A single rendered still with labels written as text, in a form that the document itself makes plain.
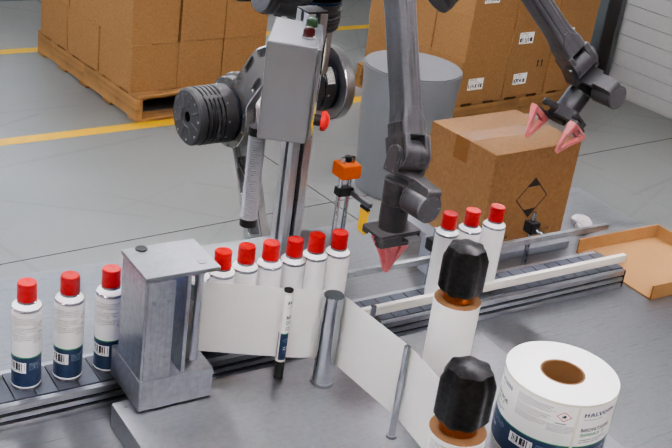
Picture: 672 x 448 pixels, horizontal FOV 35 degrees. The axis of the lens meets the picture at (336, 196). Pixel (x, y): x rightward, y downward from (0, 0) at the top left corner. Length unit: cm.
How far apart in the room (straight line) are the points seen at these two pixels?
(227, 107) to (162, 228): 140
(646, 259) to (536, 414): 111
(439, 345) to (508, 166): 73
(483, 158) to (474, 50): 339
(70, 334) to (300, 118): 56
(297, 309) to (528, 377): 43
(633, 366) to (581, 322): 18
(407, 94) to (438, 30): 402
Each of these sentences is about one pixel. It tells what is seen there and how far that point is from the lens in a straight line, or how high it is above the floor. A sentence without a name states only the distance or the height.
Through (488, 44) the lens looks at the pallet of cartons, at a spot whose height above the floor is 49.
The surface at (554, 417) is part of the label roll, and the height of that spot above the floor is 99.
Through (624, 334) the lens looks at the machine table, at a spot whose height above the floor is 83.
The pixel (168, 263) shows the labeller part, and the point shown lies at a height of 114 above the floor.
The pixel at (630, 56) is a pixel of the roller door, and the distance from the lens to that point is 721.
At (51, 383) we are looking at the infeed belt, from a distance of 199.
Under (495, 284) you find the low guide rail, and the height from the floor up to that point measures 91.
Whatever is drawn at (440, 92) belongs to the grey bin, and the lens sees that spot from 480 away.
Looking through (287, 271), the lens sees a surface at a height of 102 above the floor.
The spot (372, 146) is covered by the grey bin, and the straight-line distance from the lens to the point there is 492.
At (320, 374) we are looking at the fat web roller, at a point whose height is 91.
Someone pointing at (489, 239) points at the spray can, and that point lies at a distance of 239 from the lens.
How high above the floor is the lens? 201
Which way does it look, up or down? 24 degrees down
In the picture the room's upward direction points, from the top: 8 degrees clockwise
